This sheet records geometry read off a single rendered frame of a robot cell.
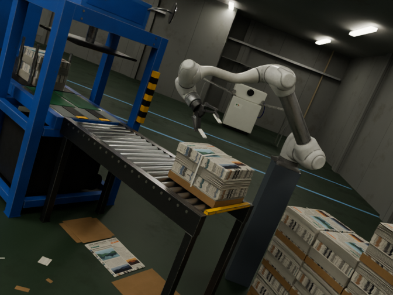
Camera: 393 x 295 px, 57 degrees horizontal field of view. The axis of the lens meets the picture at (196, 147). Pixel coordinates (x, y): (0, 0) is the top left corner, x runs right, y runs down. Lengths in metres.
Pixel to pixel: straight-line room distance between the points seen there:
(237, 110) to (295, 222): 7.33
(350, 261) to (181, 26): 9.79
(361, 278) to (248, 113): 7.76
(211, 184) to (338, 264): 0.85
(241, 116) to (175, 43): 3.20
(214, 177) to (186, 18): 9.58
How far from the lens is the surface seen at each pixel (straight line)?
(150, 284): 2.65
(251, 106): 9.60
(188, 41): 11.25
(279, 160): 2.75
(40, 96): 2.62
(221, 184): 1.93
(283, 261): 2.52
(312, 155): 2.50
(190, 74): 2.11
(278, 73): 2.25
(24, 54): 3.62
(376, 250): 2.14
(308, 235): 2.39
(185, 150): 2.08
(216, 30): 11.22
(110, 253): 2.81
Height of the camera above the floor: 1.53
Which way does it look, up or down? 14 degrees down
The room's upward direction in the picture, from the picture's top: 21 degrees clockwise
